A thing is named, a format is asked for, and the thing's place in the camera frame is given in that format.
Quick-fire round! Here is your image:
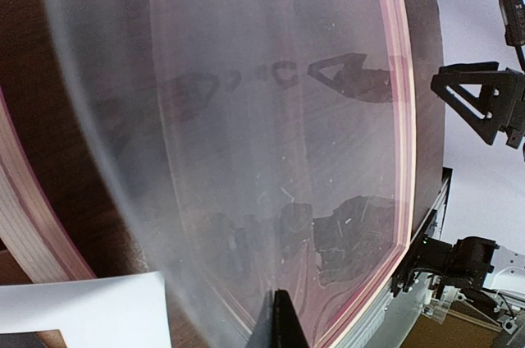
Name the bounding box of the pink wooden picture frame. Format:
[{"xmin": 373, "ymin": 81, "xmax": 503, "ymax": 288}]
[{"xmin": 0, "ymin": 0, "xmax": 418, "ymax": 348}]

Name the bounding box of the white mat board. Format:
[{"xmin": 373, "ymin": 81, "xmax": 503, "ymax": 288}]
[{"xmin": 1, "ymin": 272, "xmax": 171, "ymax": 347}]

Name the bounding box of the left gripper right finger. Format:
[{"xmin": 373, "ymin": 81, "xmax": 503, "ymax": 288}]
[{"xmin": 273, "ymin": 290, "xmax": 309, "ymax": 348}]

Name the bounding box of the clear acrylic sheet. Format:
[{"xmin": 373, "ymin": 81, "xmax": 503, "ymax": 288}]
[{"xmin": 34, "ymin": 0, "xmax": 415, "ymax": 348}]

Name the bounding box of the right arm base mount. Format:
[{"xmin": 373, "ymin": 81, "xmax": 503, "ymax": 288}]
[{"xmin": 390, "ymin": 235, "xmax": 500, "ymax": 296}]

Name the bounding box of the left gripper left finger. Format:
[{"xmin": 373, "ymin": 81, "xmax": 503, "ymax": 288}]
[{"xmin": 245, "ymin": 291, "xmax": 275, "ymax": 348}]

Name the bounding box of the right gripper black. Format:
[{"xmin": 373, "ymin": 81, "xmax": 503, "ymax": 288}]
[{"xmin": 431, "ymin": 62, "xmax": 524, "ymax": 149}]

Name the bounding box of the dalmatian dog photo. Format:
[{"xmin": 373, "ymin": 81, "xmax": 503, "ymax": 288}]
[{"xmin": 1, "ymin": 330, "xmax": 67, "ymax": 348}]

